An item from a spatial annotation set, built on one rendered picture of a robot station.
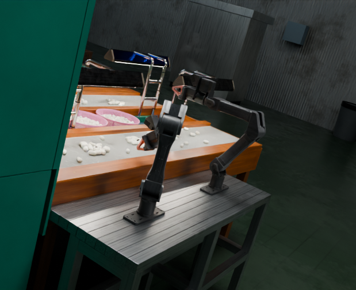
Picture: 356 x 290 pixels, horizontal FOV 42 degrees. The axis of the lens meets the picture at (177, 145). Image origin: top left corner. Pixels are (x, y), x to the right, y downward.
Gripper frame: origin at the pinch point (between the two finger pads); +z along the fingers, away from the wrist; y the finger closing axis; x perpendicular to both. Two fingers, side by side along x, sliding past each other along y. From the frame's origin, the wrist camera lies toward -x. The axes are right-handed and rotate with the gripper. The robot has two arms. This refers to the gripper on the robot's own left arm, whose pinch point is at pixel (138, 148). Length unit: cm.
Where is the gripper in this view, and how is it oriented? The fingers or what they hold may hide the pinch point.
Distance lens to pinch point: 213.7
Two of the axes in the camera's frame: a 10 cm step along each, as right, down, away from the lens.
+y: -5.8, 0.7, -8.1
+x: 3.0, 9.4, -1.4
